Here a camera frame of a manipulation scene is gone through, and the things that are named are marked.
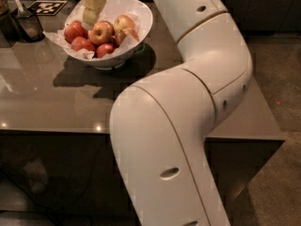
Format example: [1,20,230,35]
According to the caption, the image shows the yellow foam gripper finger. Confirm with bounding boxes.
[82,0,106,26]

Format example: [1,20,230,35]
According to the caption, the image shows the yellow-red apple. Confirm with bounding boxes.
[87,21,114,45]
[114,15,135,32]

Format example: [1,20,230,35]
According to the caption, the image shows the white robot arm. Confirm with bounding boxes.
[109,0,252,226]

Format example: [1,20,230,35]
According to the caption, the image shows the red apple far left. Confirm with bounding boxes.
[64,21,87,43]

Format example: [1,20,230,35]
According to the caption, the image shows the red apple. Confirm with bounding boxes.
[95,43,115,58]
[64,21,87,43]
[71,37,95,52]

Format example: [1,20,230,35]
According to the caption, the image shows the red-yellow apple right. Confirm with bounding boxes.
[115,28,139,47]

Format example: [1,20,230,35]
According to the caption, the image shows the white bowl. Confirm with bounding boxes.
[62,0,153,70]

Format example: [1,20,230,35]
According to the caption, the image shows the red apple front left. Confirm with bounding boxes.
[71,37,95,52]

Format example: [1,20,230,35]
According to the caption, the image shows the red apple front center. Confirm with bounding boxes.
[95,43,115,58]

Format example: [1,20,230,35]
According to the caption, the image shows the black white fiducial marker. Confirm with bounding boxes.
[29,0,67,16]

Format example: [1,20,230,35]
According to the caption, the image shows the black mesh cup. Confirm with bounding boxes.
[11,8,45,42]

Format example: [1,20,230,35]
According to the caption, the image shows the dark jar at left edge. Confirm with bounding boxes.
[0,0,20,47]

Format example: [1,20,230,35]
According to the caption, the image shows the white handled utensil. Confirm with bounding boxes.
[13,0,32,18]

